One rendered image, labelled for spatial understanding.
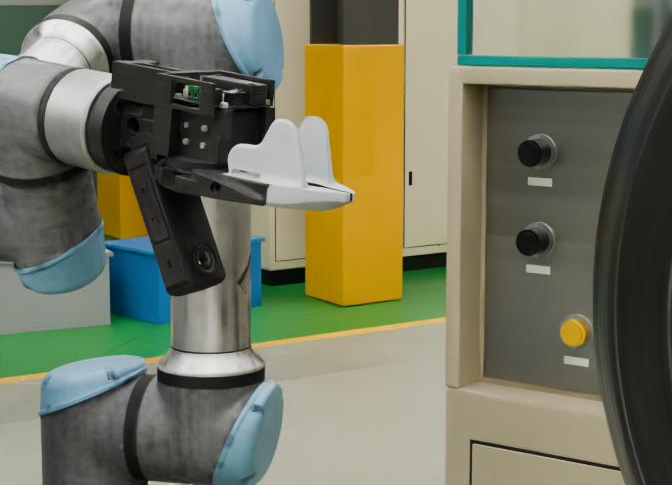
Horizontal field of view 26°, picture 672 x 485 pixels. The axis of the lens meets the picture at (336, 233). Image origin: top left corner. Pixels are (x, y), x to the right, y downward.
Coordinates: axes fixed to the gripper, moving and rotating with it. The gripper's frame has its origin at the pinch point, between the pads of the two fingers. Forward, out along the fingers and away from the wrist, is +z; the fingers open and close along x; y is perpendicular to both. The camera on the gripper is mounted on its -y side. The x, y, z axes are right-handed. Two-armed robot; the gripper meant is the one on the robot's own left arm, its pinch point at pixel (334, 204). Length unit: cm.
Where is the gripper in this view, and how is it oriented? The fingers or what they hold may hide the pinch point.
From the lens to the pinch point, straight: 99.3
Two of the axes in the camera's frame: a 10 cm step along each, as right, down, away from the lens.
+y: 1.0, -9.7, -2.1
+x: 5.7, -1.2, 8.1
